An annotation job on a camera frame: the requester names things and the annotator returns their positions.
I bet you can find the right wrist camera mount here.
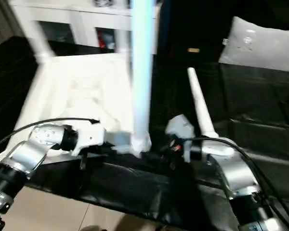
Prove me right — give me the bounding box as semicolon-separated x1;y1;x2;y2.
164;114;196;164

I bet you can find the white cabinet with glass doors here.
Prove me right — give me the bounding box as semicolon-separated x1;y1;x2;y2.
8;0;161;55

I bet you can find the grey cushion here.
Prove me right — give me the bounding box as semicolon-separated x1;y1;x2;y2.
218;16;289;73

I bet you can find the black box with gold label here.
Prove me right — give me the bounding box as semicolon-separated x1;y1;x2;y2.
156;0;235;64

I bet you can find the white plastic table top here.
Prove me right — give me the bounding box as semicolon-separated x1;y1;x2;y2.
0;52;153;165

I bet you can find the white plastic table leg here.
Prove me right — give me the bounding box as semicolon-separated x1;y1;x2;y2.
26;19;56;64
115;27;132;57
129;0;159;156
186;67;220;141

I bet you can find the black tangled cable pile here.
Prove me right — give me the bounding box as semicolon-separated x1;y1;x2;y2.
93;0;112;8

